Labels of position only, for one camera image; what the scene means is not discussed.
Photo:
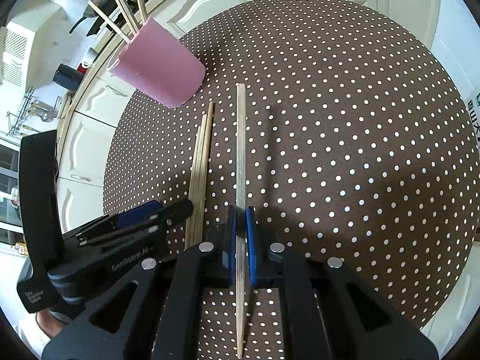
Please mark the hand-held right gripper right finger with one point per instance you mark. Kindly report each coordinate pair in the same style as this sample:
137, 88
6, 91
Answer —
250, 243

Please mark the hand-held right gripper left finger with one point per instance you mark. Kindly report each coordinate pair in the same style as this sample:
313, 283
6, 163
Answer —
232, 240

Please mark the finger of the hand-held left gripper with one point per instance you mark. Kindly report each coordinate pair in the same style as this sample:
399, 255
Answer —
137, 213
165, 215

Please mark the pink cup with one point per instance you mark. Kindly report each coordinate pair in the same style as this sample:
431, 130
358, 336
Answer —
161, 71

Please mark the person's left hand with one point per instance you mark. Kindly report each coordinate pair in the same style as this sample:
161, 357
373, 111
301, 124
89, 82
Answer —
48, 324

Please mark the metal utensil rack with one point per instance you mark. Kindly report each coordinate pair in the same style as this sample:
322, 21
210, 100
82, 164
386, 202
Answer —
33, 110

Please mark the brown polka dot tablecloth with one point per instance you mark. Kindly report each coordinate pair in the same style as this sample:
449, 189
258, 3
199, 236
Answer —
337, 138

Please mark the white range hood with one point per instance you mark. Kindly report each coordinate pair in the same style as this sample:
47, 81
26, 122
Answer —
30, 41

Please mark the black frying pan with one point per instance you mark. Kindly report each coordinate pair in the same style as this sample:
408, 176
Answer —
95, 11

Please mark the white carton green print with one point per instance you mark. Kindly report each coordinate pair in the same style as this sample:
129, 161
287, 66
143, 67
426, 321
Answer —
474, 123

